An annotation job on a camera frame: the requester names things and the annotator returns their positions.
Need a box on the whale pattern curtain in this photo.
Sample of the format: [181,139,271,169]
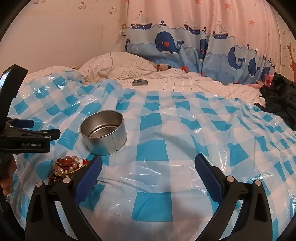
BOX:
[125,1,280,84]

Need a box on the blue checkered plastic sheet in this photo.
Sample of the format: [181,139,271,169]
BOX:
[9,71,295,240]

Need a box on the person's left hand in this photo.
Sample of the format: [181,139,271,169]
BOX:
[1,157,16,196]

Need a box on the black clothing pile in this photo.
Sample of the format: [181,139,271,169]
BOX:
[255,72,296,131]

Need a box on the silver tin lid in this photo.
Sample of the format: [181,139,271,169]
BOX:
[132,79,149,86]

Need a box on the white striped pillow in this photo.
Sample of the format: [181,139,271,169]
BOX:
[78,52,157,83]

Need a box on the white grid bedsheet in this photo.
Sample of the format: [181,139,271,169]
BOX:
[24,66,265,107]

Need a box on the round silver metal tin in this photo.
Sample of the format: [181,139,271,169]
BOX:
[80,110,127,156]

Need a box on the white charging cable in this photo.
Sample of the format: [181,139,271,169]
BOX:
[108,29,127,77]

